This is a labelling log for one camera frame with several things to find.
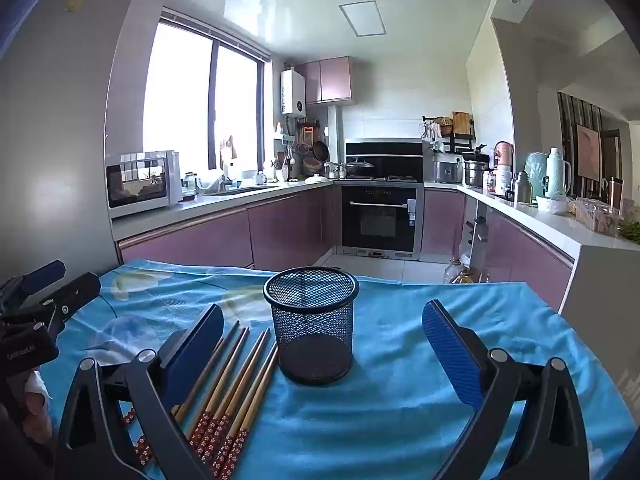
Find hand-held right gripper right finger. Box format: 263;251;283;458
421;299;591;480

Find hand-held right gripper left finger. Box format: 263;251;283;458
56;304;224;480

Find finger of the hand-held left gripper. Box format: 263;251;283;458
30;272;102;341
0;260;67;311

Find bundle of wooden chopsticks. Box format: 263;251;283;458
122;320;281;478
422;187;573;311

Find black mesh utensil holder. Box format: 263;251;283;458
263;267;360;387

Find person's left hand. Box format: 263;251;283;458
25;369;54;443

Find blue floral tablecloth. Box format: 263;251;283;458
37;259;640;480

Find cooking oil bottles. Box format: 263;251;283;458
444;257;482;286

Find pink base cabinets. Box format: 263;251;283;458
116;187;335;271

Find white microwave oven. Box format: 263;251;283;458
105;150;183;219

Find black built-in oven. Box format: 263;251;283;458
334;182;425;261

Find white kitchen countertop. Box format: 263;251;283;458
110;177;640;263

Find grey refrigerator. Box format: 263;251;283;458
0;0;146;283

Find white plastic bag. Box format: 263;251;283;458
536;195;571;216

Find silver rice cooker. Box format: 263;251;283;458
432;160;461;184

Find clear plastic basket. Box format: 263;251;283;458
575;198;621;237

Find black range hood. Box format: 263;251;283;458
345;138;425;182

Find black wok with lid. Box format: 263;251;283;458
345;157;376;178

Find kitchen window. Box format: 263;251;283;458
142;7;273;181

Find white water heater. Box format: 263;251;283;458
280;68;307;116

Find ceiling light panel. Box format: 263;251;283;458
338;1;387;37

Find black wall shelf rack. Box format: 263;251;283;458
422;111;476;153

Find pink wall painting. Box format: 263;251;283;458
575;124;601;181

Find pink wall cabinets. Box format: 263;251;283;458
295;56;353;106

